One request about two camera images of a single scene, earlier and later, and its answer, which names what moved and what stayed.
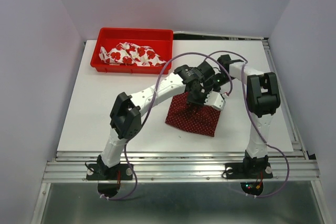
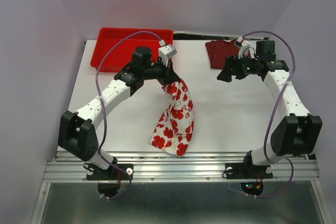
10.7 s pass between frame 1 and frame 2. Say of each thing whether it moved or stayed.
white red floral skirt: moved
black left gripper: moved
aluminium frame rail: stayed
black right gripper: moved
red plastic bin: stayed
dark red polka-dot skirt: moved
